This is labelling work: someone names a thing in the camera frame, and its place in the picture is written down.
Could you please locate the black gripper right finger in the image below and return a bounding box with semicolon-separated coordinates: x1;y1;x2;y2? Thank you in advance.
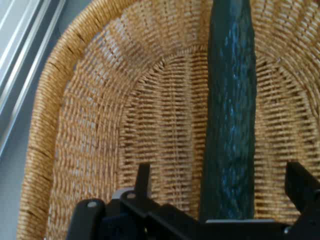
283;161;320;240

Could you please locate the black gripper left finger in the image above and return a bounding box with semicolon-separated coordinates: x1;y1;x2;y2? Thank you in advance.
66;163;201;240

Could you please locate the woven wicker basket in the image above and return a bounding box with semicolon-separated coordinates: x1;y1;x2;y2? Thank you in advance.
16;0;320;240

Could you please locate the dark green cucumber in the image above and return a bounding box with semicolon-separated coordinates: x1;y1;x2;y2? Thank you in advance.
198;0;258;222

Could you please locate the aluminium wall rail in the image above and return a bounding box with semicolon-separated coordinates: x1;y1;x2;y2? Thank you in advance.
0;0;66;157

